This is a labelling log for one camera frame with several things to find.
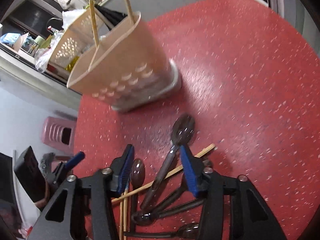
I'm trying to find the plain wooden chopstick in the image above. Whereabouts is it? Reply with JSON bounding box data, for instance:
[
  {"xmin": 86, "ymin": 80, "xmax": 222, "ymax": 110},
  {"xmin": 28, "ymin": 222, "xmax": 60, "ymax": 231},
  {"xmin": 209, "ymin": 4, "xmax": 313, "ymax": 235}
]
[{"xmin": 111, "ymin": 144, "xmax": 216, "ymax": 204}]

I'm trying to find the steel spoon brown handle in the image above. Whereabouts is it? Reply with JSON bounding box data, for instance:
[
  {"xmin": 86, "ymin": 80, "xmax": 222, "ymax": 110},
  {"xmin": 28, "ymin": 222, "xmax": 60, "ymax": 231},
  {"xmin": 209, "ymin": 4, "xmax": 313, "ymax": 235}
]
[{"xmin": 140, "ymin": 114, "xmax": 195, "ymax": 210}]

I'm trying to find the blue patterned chopstick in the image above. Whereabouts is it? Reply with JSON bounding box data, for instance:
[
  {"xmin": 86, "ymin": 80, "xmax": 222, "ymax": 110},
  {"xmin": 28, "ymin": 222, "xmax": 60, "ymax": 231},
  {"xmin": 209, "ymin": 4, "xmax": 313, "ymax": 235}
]
[{"xmin": 123, "ymin": 184, "xmax": 129, "ymax": 233}]

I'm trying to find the dark brown spoon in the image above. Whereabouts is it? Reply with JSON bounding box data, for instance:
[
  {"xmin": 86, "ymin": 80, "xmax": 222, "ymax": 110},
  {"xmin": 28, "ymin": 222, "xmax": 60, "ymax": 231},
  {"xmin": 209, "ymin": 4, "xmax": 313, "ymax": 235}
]
[{"xmin": 130, "ymin": 158, "xmax": 145, "ymax": 232}]

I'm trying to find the pink plastic stool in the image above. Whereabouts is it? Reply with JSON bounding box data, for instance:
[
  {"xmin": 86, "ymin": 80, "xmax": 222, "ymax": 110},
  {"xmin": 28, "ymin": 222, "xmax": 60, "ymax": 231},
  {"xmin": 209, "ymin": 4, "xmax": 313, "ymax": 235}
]
[{"xmin": 41, "ymin": 116, "xmax": 76, "ymax": 155}]

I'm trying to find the dark spoon bottom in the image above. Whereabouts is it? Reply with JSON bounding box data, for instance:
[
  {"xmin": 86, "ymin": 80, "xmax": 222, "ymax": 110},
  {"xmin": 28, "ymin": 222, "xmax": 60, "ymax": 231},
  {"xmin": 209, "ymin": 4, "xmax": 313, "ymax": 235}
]
[{"xmin": 124, "ymin": 223, "xmax": 199, "ymax": 239}]

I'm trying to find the dark spoon on table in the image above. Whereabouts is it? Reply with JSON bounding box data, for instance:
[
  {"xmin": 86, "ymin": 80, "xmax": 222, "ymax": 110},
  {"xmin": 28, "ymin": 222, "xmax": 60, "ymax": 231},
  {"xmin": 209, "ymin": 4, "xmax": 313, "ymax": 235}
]
[{"xmin": 131, "ymin": 175, "xmax": 188, "ymax": 226}]

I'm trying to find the dark spoon lower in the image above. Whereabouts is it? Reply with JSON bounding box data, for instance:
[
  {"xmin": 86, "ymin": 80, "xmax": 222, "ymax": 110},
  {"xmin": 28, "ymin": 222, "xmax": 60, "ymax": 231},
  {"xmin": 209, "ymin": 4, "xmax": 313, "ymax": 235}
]
[{"xmin": 151, "ymin": 199, "xmax": 205, "ymax": 219}]

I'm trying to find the wooden chopstick pair piece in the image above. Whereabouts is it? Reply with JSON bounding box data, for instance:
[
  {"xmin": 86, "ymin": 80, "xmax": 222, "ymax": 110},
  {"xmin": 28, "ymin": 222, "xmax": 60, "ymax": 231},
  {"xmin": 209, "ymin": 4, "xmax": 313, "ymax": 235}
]
[{"xmin": 119, "ymin": 200, "xmax": 123, "ymax": 240}]

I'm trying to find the beige plastic utensil holder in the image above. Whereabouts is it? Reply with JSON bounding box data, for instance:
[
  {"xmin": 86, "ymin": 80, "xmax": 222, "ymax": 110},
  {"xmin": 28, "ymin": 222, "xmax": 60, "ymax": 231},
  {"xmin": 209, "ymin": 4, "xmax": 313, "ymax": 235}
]
[{"xmin": 67, "ymin": 11, "xmax": 182, "ymax": 112}]

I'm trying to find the beige perforated storage rack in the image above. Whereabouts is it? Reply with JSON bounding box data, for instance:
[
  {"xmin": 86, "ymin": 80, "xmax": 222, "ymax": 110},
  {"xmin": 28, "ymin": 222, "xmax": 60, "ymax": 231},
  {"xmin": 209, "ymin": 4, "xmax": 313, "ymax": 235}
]
[{"xmin": 49, "ymin": 8, "xmax": 105, "ymax": 68}]

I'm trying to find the wooden chopstick in holder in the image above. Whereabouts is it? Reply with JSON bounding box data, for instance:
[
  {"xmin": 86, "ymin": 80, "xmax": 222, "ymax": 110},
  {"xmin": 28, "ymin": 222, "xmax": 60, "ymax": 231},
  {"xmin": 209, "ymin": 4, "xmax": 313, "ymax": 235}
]
[
  {"xmin": 124, "ymin": 0, "xmax": 135, "ymax": 25},
  {"xmin": 89, "ymin": 0, "xmax": 99, "ymax": 48}
]

